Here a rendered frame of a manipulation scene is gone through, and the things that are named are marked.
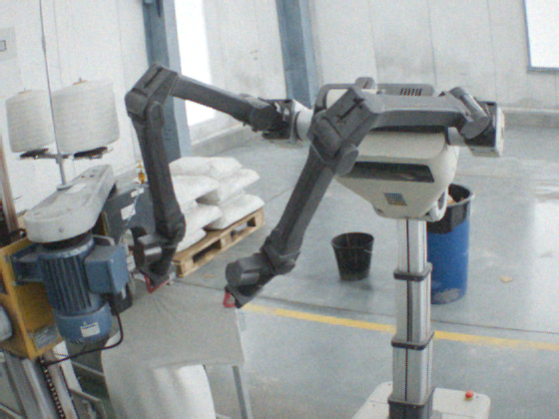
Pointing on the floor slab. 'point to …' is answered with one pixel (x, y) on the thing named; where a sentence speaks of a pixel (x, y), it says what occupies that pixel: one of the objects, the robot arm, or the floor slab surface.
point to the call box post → (242, 391)
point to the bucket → (353, 254)
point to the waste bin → (450, 247)
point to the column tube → (34, 401)
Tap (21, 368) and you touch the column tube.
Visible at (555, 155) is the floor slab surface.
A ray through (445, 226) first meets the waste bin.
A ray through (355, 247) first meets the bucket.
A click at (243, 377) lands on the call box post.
